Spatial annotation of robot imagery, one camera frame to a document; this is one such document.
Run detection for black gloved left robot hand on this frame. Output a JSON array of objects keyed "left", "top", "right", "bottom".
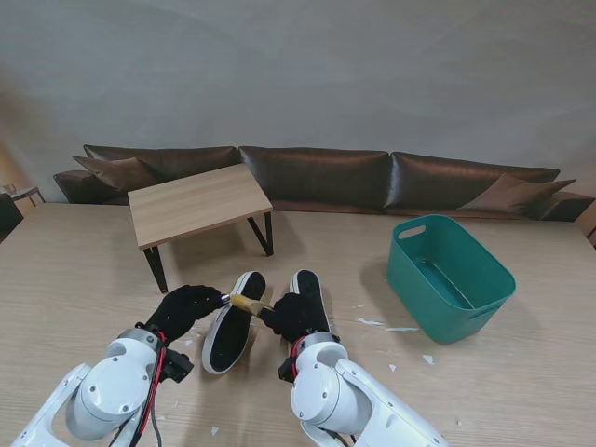
[{"left": 143, "top": 284, "right": 233, "bottom": 345}]

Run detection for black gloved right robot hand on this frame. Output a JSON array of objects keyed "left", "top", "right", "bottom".
[{"left": 259, "top": 291, "right": 332, "bottom": 345}]

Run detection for yellow canvas sneaker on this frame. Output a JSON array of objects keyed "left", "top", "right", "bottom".
[
  {"left": 202, "top": 271, "right": 267, "bottom": 375},
  {"left": 289, "top": 268, "right": 332, "bottom": 322}
]

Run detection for wooden brush yellow bristles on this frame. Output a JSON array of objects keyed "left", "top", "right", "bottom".
[{"left": 231, "top": 292, "right": 275, "bottom": 318}]

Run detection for small wooden black-legged stand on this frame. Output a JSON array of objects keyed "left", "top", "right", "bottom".
[{"left": 127, "top": 162, "right": 274, "bottom": 294}]

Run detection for green plastic basin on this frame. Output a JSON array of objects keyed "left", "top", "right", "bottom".
[{"left": 386, "top": 213, "right": 517, "bottom": 345}]

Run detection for brown leather sofa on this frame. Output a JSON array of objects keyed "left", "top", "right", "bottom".
[{"left": 52, "top": 143, "right": 596, "bottom": 223}]

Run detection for brown leather throw pillow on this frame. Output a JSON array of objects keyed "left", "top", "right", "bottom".
[
  {"left": 73, "top": 156, "right": 155, "bottom": 192},
  {"left": 458, "top": 172, "right": 577, "bottom": 213}
]

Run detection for wooden side table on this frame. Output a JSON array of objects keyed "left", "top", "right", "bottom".
[{"left": 0, "top": 183, "right": 47, "bottom": 207}]

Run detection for dark chair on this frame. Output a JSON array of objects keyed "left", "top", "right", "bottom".
[{"left": 0, "top": 193, "right": 24, "bottom": 243}]

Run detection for light wooden cabinet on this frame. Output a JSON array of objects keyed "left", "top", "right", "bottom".
[{"left": 576, "top": 204, "right": 596, "bottom": 248}]

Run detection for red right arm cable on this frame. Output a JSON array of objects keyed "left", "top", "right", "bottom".
[{"left": 289, "top": 339, "right": 306, "bottom": 383}]

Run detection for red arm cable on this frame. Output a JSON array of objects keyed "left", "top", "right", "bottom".
[
  {"left": 289, "top": 339, "right": 306, "bottom": 383},
  {"left": 132, "top": 331, "right": 169, "bottom": 443}
]

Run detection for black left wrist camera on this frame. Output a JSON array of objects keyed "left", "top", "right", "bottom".
[{"left": 163, "top": 349, "right": 195, "bottom": 386}]

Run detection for red left arm cable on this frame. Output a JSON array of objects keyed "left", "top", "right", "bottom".
[{"left": 132, "top": 331, "right": 169, "bottom": 443}]

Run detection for grey braided cable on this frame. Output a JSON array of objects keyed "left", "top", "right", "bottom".
[{"left": 151, "top": 404, "right": 164, "bottom": 447}]

